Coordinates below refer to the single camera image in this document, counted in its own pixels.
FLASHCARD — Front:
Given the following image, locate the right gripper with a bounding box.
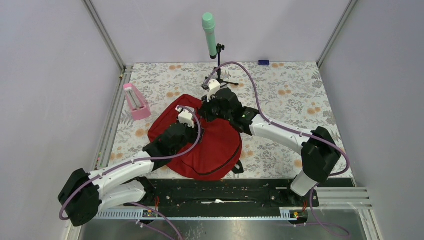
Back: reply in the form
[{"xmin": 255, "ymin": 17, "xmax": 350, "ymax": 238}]
[{"xmin": 197, "ymin": 92, "xmax": 233, "ymax": 123}]

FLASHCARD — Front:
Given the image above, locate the red backpack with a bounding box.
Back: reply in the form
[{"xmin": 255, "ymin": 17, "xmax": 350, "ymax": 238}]
[{"xmin": 143, "ymin": 94, "xmax": 243, "ymax": 181}]

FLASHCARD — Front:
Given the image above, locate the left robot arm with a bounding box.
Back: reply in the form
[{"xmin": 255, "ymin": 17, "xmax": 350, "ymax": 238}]
[{"xmin": 57, "ymin": 123, "xmax": 204, "ymax": 227}]

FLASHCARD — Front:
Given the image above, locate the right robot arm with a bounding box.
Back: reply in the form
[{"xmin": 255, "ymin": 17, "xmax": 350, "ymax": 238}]
[{"xmin": 199, "ymin": 88, "xmax": 342, "ymax": 206}]

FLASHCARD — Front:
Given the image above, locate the small blue block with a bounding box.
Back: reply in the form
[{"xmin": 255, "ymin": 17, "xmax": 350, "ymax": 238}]
[{"xmin": 258, "ymin": 60, "xmax": 270, "ymax": 66}]

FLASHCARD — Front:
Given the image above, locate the pink metronome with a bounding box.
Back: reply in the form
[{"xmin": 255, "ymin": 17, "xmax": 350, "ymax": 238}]
[{"xmin": 123, "ymin": 83, "xmax": 152, "ymax": 121}]

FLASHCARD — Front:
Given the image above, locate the black microphone tripod stand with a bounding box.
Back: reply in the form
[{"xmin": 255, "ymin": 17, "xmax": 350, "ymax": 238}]
[{"xmin": 201, "ymin": 43, "xmax": 239, "ymax": 90}]

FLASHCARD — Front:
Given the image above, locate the mint green microphone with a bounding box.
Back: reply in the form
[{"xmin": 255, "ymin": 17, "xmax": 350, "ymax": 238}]
[{"xmin": 202, "ymin": 12, "xmax": 218, "ymax": 59}]

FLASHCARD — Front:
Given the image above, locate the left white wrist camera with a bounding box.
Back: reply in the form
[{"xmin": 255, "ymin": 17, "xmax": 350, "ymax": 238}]
[{"xmin": 175, "ymin": 106, "xmax": 196, "ymax": 129}]

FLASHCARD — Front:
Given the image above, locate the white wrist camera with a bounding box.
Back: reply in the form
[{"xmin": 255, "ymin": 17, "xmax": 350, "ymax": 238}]
[
  {"xmin": 175, "ymin": 106, "xmax": 196, "ymax": 129},
  {"xmin": 201, "ymin": 79, "xmax": 221, "ymax": 102}
]

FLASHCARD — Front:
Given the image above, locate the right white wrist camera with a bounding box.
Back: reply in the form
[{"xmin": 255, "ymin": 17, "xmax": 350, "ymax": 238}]
[{"xmin": 201, "ymin": 79, "xmax": 221, "ymax": 102}]

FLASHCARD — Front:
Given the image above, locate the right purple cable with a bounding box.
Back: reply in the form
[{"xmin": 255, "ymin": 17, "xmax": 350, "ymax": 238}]
[{"xmin": 202, "ymin": 61, "xmax": 352, "ymax": 238}]

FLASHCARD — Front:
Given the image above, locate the purple cable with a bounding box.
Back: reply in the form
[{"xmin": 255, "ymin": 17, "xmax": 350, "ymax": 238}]
[
  {"xmin": 58, "ymin": 105, "xmax": 203, "ymax": 222},
  {"xmin": 202, "ymin": 61, "xmax": 352, "ymax": 238}
]

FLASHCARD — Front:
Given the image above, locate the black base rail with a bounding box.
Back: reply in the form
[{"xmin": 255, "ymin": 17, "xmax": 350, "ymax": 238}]
[{"xmin": 138, "ymin": 179, "xmax": 320, "ymax": 218}]

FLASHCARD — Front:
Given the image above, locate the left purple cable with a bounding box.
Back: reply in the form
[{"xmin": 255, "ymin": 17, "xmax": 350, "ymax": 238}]
[{"xmin": 58, "ymin": 105, "xmax": 203, "ymax": 222}]

